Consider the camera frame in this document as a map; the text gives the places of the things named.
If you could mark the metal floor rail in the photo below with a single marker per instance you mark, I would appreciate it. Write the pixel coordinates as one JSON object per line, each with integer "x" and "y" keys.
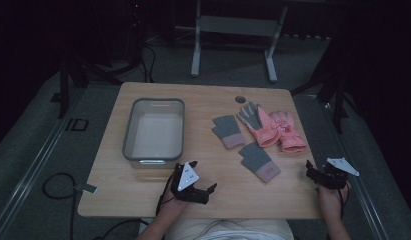
{"x": 359, "y": 193}
{"x": 33, "y": 173}

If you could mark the person's cream clothing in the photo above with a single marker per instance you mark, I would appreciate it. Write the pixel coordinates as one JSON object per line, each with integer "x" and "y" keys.
{"x": 229, "y": 230}

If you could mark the pink glove grey palm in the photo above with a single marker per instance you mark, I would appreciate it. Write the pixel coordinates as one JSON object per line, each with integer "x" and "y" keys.
{"x": 264, "y": 131}

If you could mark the white metal desk frame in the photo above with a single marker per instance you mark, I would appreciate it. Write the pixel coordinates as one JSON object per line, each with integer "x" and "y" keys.
{"x": 239, "y": 26}

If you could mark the dark tripod stand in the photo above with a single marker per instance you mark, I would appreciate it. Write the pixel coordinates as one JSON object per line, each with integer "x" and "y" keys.
{"x": 339, "y": 100}
{"x": 63, "y": 86}

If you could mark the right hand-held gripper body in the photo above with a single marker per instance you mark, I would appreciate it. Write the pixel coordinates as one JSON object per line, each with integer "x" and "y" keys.
{"x": 336, "y": 175}

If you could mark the person's right hand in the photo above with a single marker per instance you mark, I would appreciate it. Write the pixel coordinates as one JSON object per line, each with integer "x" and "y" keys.
{"x": 330, "y": 200}

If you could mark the person's left hand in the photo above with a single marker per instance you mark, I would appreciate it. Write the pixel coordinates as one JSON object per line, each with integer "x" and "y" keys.
{"x": 173, "y": 205}

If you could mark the clear plastic bin grey rim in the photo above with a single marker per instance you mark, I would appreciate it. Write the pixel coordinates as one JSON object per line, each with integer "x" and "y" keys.
{"x": 156, "y": 133}

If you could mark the grey knit glove pink cuff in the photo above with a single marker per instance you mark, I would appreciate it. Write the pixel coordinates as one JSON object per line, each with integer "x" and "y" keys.
{"x": 228, "y": 128}

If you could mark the grey knit glove labelled cuff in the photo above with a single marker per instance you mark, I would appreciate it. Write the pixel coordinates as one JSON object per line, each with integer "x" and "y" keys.
{"x": 256, "y": 158}

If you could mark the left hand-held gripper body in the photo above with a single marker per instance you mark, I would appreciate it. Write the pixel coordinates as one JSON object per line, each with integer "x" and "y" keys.
{"x": 188, "y": 176}

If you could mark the pink glove printed back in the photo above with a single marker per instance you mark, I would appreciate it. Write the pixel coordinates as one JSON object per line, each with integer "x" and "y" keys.
{"x": 289, "y": 136}

